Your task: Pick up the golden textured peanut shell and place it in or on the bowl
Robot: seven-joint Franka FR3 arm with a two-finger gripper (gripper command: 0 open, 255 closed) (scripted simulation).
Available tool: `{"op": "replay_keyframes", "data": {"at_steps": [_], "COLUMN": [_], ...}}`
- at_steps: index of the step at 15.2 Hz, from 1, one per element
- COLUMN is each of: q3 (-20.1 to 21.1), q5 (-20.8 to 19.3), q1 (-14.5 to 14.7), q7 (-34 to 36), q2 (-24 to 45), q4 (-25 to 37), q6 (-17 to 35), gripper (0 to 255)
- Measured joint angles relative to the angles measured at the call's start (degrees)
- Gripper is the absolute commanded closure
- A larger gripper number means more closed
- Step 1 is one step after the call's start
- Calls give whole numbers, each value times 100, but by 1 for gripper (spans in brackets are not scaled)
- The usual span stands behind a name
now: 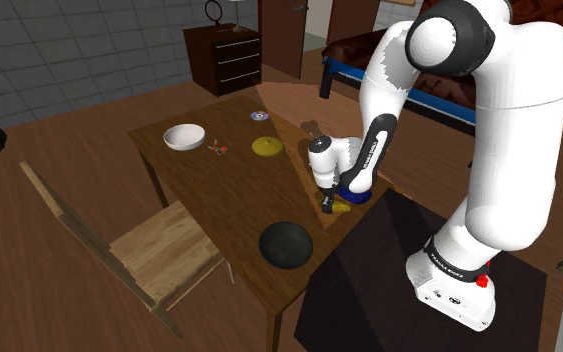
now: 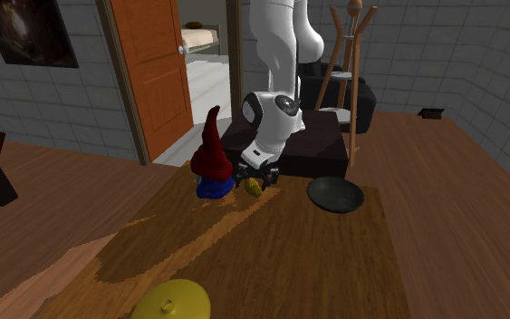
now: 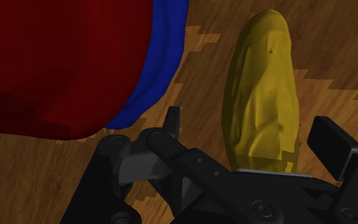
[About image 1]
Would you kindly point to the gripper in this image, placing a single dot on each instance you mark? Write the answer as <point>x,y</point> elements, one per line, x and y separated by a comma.
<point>328,200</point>

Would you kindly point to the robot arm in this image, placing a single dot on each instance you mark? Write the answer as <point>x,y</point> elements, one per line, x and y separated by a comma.
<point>520,146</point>

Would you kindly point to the blue round plate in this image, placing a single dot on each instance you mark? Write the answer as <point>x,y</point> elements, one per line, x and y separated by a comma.
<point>354,196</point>

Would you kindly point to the black bowl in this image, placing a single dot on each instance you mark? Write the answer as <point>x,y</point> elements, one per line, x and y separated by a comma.
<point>286,244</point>

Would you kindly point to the yellow round lid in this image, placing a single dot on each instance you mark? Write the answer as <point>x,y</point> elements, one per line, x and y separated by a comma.
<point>267,146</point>

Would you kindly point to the brown wooden table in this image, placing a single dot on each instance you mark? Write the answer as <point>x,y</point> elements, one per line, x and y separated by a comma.
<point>222,185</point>

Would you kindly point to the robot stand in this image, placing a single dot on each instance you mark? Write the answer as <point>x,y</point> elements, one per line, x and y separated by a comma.
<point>383,292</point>

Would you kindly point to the shiny compact disc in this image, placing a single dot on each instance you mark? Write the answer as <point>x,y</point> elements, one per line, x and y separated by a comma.
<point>259,115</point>

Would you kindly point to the small orange and white object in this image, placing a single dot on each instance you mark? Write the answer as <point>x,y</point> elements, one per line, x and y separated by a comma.
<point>217,146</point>

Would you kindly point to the white bowl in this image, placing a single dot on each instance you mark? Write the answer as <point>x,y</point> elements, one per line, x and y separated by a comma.
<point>184,136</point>

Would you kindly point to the light wooden chair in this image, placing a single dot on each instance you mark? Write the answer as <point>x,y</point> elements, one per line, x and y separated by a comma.
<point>164,248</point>

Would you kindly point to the brown door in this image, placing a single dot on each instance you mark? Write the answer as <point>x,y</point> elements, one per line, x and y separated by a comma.
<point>281,34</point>

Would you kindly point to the dark wooden chest of drawers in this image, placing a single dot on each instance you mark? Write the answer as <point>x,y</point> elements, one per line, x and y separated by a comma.
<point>222,58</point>

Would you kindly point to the table lamp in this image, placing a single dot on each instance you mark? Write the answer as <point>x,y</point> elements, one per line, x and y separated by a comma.
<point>237,19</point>

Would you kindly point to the round black mirror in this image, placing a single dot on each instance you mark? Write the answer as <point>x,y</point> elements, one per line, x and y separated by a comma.
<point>214,10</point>

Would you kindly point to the bed with blue frame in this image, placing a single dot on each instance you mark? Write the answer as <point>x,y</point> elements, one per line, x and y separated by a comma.
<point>437,97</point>

